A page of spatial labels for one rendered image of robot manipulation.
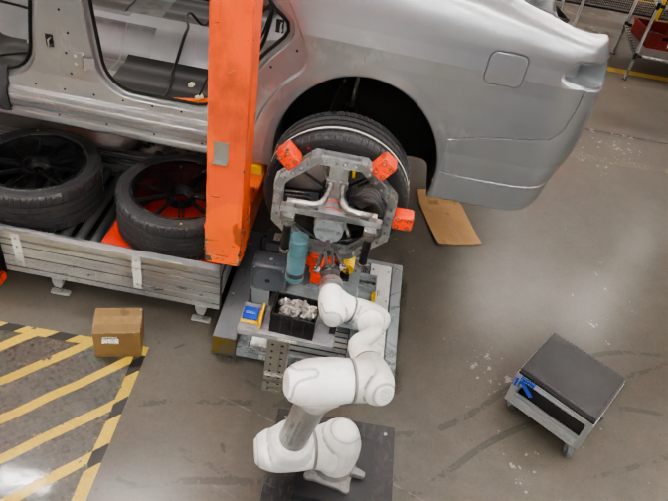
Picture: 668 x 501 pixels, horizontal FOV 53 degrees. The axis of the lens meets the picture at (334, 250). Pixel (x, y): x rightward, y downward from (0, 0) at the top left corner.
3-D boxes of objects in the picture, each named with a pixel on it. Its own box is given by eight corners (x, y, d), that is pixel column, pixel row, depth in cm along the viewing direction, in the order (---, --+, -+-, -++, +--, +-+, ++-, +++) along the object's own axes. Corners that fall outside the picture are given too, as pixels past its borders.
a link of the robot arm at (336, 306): (312, 296, 255) (342, 307, 260) (313, 326, 243) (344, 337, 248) (326, 277, 249) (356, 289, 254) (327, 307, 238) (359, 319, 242)
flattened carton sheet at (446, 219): (454, 192, 468) (455, 188, 466) (481, 244, 428) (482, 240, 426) (414, 192, 461) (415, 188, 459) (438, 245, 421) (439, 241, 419)
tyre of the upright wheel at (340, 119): (378, 242, 345) (433, 141, 302) (374, 272, 327) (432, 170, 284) (257, 198, 336) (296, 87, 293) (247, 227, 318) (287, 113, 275)
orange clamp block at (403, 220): (392, 218, 303) (411, 222, 303) (390, 229, 297) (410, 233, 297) (395, 206, 298) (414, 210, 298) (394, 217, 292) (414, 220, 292)
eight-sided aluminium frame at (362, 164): (382, 257, 318) (406, 164, 282) (381, 266, 313) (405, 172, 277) (269, 237, 318) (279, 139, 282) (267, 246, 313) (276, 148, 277)
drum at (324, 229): (347, 217, 304) (352, 192, 295) (341, 247, 288) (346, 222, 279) (316, 211, 304) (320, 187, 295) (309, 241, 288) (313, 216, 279)
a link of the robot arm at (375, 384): (387, 346, 205) (344, 347, 202) (407, 376, 189) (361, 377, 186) (381, 384, 210) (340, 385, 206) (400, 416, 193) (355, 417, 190)
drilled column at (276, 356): (285, 378, 329) (293, 321, 301) (281, 394, 321) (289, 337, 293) (265, 374, 329) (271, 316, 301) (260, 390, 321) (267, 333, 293)
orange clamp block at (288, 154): (303, 154, 286) (290, 138, 282) (300, 164, 281) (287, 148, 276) (291, 161, 290) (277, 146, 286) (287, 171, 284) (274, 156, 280)
